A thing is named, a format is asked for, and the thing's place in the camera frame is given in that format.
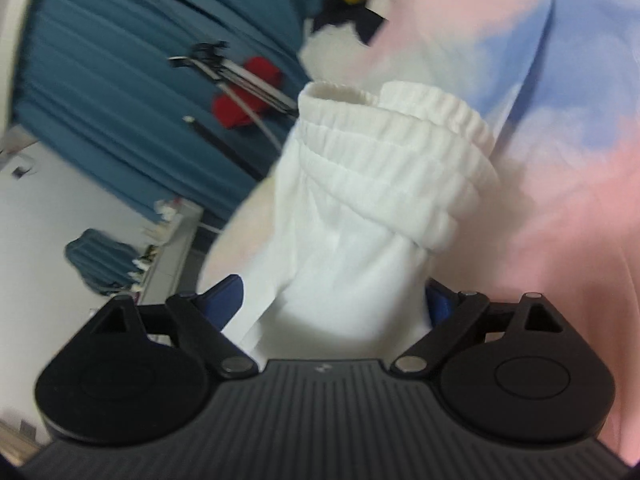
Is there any white knit garment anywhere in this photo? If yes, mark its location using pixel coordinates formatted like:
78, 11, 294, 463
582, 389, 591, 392
224, 81, 497, 362

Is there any white drawer desk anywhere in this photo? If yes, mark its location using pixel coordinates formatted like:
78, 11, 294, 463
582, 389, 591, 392
134, 197, 203, 306

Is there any red cloth on stand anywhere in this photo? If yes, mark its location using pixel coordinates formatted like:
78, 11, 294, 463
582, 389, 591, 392
212, 56, 283, 129

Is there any blue curtain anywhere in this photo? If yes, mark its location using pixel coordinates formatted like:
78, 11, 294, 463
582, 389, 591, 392
11, 0, 321, 224

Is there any black metal stand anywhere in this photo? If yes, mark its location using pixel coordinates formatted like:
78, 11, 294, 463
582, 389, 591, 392
167, 41, 299, 153

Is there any pastel tie-dye duvet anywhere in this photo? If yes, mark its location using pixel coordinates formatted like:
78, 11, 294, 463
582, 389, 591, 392
196, 0, 640, 456

